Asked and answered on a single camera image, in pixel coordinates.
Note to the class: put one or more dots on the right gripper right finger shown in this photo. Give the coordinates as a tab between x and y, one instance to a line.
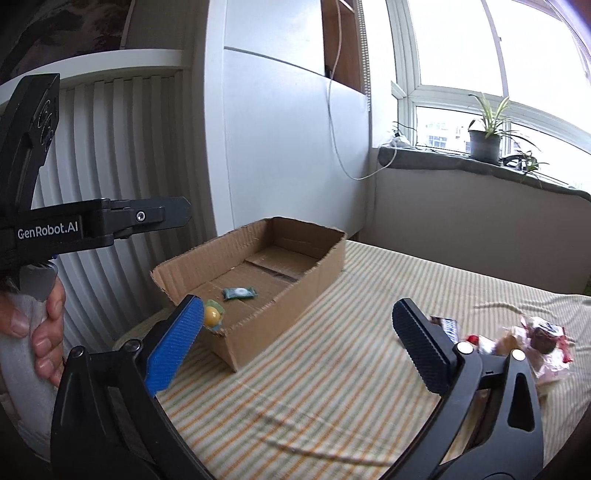
507	441

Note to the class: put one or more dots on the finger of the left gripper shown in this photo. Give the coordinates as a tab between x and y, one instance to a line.
177	212

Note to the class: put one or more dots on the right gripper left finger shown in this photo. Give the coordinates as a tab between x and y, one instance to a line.
107	422

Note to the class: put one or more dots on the bagged toast bread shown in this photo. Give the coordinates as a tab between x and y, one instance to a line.
515	338

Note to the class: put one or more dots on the chocolate cake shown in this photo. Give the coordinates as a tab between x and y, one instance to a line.
546	348

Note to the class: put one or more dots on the snickers bar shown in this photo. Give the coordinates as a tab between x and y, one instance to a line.
449	326

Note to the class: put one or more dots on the green mint candy packet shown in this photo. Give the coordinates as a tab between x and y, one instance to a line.
238	293

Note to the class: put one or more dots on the green leaf candy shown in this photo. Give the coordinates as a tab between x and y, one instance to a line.
219	308

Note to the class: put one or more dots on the yellow ball candy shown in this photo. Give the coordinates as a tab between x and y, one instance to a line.
212	316

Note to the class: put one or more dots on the person left hand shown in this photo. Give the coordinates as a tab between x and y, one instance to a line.
47	338

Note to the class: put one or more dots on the brown cardboard box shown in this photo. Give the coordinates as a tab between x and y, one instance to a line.
289	262

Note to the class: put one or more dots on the white cabinet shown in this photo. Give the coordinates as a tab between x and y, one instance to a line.
281	139

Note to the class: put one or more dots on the striped table cloth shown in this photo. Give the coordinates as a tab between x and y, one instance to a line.
337	396

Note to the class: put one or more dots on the power strip on sill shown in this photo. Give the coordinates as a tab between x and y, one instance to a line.
400	141

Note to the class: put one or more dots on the small trailing plant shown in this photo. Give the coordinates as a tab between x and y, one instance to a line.
525	163

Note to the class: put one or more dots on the potted spider plant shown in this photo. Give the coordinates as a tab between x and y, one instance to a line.
485	142

